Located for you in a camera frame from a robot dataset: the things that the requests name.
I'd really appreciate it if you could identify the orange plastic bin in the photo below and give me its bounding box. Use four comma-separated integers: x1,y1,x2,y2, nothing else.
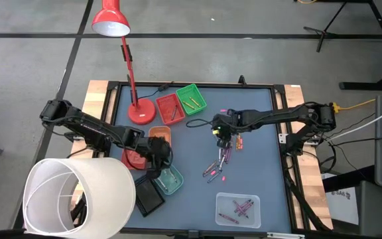
148,125,172,147

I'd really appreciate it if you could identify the red plastic bin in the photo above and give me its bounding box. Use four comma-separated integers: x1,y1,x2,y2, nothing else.
120,145,149,171

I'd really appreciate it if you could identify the teal plastic bin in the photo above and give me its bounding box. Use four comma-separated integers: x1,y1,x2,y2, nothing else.
151,163,185,196

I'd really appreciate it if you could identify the green mesh basket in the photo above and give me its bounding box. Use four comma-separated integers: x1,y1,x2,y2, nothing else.
175,82,208,116

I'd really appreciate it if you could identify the red mesh basket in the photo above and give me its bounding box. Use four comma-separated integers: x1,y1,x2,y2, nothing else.
155,93,186,126

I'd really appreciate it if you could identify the light brown crayon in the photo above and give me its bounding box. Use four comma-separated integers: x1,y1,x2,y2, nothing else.
202,161,217,174

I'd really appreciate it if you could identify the black mesh basket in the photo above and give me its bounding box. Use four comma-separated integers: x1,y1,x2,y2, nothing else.
133,173,166,218

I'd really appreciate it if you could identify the black marker pen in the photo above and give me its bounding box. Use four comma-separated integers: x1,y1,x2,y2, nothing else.
206,169,223,184

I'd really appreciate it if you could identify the white drum lampshade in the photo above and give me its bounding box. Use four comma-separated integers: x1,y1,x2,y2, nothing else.
22,157,137,239

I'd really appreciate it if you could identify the clear plastic bin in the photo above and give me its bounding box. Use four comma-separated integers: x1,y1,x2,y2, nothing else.
214,193,262,230

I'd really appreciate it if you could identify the black clamp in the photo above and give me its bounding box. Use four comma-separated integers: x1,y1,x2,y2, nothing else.
63,130,86,143

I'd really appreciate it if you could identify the white label strip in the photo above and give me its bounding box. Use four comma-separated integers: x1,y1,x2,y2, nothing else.
266,232,307,239

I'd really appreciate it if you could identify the black tripod stand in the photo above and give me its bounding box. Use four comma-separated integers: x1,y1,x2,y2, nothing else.
302,0,382,53

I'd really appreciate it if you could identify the white cardboard box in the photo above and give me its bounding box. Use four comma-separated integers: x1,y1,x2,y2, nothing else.
324,187,360,226

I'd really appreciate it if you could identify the red desk lamp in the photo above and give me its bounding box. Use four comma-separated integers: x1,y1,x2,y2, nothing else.
91,0,157,126

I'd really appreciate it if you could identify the black desk leg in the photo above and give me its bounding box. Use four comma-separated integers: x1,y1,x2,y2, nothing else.
338,64,382,91

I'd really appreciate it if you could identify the gray box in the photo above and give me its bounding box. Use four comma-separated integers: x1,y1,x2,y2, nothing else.
355,180,382,237

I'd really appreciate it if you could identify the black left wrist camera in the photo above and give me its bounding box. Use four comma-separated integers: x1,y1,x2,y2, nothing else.
146,168,162,180

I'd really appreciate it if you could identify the black right camera cable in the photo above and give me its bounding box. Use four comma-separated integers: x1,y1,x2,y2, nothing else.
186,118,214,129

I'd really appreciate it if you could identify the black lamp cord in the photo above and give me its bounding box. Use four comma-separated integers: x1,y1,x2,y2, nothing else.
137,81,176,101

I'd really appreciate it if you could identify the black metal table frame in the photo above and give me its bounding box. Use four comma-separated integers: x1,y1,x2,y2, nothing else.
106,80,294,235

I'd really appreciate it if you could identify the black cable bundle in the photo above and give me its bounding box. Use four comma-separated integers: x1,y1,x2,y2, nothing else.
282,145,333,232

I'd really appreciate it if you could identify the yellow extension cord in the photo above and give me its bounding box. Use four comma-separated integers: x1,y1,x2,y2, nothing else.
330,87,382,113

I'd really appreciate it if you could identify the white cable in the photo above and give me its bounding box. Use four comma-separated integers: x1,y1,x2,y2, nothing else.
326,101,382,142

